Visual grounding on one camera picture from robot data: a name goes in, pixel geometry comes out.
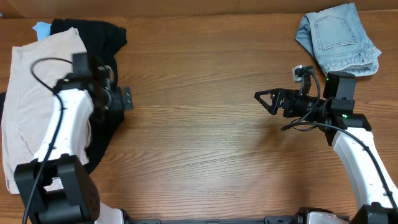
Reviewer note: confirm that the black garment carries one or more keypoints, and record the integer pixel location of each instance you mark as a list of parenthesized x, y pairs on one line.
[(102, 40)]

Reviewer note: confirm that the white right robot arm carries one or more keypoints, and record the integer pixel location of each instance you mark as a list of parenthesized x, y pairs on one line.
[(348, 133)]

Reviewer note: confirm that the light blue garment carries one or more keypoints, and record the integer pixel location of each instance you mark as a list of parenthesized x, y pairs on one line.
[(42, 30)]

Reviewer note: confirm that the beige shorts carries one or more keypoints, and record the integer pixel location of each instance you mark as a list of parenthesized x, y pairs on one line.
[(28, 105)]

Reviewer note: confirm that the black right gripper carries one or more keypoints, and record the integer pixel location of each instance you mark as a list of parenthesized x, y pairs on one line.
[(286, 103)]

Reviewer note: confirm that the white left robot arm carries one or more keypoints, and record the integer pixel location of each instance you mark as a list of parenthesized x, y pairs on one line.
[(55, 186)]

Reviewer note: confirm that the folded light blue jeans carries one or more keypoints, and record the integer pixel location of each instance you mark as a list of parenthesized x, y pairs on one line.
[(337, 40)]

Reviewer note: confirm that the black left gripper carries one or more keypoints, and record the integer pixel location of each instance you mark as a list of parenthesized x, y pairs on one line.
[(126, 98)]

